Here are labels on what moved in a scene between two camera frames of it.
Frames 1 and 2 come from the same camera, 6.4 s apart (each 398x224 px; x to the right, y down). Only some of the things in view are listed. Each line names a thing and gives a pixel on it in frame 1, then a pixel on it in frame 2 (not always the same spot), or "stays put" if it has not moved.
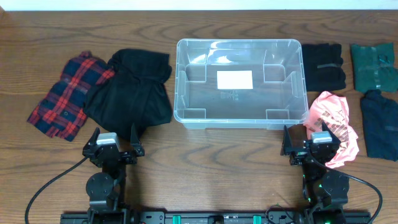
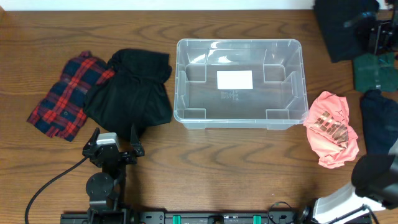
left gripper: x=134 y=142 stays put
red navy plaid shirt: x=61 y=114 stays put
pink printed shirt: x=332 y=109 stays put
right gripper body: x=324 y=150 -> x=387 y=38
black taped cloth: x=323 y=67 -> x=339 y=22
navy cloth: x=380 y=119 stays put
